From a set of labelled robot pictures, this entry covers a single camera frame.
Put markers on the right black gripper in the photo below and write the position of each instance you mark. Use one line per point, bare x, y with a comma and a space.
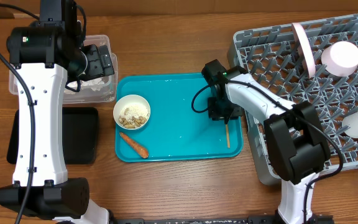
216, 115

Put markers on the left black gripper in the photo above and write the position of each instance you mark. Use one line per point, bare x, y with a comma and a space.
101, 63

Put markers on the white tissue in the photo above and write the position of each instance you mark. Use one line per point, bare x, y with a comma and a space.
93, 85

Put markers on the wooden chopstick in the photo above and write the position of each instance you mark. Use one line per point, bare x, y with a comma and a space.
227, 136

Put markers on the white bowl with food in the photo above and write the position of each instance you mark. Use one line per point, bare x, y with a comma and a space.
132, 112

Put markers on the orange carrot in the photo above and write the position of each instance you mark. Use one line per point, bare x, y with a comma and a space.
141, 150

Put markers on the large pink plate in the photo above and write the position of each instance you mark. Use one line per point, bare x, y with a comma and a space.
304, 49

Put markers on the small pink bowl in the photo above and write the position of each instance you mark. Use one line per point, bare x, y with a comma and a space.
340, 59

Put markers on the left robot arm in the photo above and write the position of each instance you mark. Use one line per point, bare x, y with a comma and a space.
44, 57

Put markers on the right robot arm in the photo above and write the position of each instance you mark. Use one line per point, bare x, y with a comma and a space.
297, 148

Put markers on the grey dishwasher rack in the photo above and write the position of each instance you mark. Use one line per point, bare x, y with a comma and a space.
270, 54

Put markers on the clear plastic storage bin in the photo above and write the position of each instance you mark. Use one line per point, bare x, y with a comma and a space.
47, 85

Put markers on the teal serving tray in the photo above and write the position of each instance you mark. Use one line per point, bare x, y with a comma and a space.
174, 131

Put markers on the black plastic tray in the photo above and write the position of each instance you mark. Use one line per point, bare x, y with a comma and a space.
80, 127

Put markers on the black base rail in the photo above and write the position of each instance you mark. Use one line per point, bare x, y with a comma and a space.
261, 219

